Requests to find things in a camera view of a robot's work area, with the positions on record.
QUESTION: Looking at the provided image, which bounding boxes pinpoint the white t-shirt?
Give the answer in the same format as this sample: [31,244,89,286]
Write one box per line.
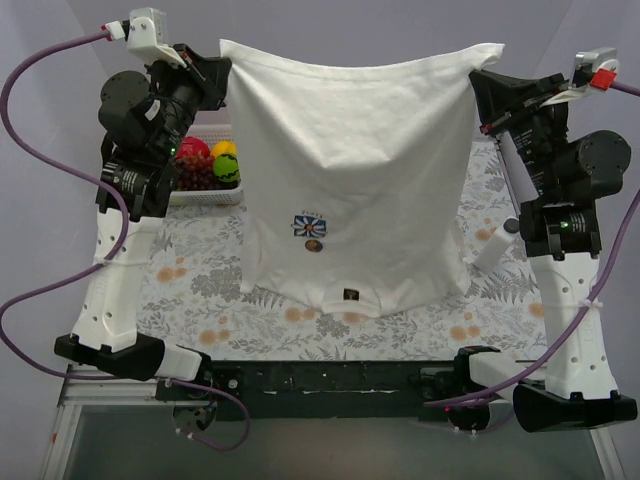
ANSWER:
[220,40,503,317]

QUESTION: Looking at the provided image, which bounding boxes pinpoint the round painted brooch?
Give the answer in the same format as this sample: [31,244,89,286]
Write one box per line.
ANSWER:
[305,239,324,253]

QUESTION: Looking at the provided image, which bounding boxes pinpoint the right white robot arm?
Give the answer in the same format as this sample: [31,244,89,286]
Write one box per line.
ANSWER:
[425,70,638,432]

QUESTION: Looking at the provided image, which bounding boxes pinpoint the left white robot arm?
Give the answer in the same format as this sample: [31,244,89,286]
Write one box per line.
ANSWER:
[54,44,232,400]

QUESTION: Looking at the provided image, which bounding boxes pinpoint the white plastic basket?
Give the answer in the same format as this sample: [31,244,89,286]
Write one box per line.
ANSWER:
[169,124,244,206]

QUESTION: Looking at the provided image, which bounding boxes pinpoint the pink dragon fruit toy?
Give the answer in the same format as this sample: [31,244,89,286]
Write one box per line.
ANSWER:
[176,136,210,159]

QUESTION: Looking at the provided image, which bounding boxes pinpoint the yellow toy bell pepper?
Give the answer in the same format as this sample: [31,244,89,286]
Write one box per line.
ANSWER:
[210,141,237,159]

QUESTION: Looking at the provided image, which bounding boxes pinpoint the green toy watermelon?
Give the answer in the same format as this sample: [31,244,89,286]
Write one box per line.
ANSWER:
[213,153,240,183]

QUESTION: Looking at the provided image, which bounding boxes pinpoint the purple toy grapes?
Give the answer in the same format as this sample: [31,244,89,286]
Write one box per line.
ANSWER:
[174,154,217,191]

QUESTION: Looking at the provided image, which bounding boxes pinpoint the white cylindrical bottle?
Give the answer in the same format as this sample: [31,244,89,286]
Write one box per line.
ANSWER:
[473,217,520,274]

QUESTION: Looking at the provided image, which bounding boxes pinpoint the floral table mat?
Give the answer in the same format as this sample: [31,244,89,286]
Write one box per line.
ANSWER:
[99,139,562,362]

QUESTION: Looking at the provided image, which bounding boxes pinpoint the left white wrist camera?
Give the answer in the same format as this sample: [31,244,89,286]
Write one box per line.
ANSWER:
[101,7,186,68]

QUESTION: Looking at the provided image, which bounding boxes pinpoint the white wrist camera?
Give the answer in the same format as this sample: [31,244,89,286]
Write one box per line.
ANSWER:
[543,47,620,106]
[101,7,186,68]

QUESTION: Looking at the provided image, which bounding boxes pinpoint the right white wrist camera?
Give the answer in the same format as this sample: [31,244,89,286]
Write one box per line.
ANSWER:
[543,47,620,106]

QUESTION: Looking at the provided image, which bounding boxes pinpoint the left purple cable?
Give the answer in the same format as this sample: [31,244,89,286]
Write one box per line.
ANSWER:
[0,24,251,452]

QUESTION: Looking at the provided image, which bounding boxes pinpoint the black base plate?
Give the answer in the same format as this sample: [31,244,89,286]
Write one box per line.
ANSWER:
[154,357,513,423]

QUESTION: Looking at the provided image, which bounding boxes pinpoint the aluminium frame rail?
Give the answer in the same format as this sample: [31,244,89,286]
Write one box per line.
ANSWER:
[62,361,481,406]

